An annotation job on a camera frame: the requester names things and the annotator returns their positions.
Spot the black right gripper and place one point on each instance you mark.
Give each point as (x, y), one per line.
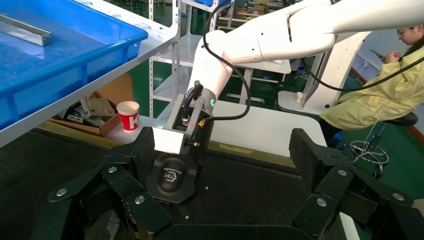
(172, 179)

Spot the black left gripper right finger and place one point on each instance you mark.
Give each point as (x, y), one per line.
(348, 198)

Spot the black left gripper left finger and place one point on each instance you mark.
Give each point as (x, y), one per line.
(99, 205)

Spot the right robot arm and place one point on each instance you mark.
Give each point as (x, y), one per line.
(298, 36)

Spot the silver metal channel part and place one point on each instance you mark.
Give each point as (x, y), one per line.
(30, 33)

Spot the red and white paper cup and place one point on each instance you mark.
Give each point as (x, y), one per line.
(127, 116)

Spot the grey metal storage rack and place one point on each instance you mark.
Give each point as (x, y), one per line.
(162, 89)

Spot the black round swivel stool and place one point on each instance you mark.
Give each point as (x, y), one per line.
(402, 119)

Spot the grey metal brackets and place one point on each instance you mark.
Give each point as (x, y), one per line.
(97, 107)

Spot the white robot torso column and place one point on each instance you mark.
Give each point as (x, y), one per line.
(328, 102)

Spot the person in yellow coat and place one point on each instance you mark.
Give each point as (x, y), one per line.
(381, 99)

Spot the brown cardboard box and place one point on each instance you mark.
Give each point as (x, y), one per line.
(116, 89)

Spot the black smartphone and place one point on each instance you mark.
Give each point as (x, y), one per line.
(377, 54)

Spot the white background table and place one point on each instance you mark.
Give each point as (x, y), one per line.
(278, 68)

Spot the blue plastic tray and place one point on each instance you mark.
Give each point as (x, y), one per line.
(49, 59)

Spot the blue storage bin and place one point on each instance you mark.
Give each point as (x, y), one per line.
(212, 2)

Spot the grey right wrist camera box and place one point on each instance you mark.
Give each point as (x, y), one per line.
(167, 140)

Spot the grey metal shelf post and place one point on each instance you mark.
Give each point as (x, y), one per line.
(176, 59)

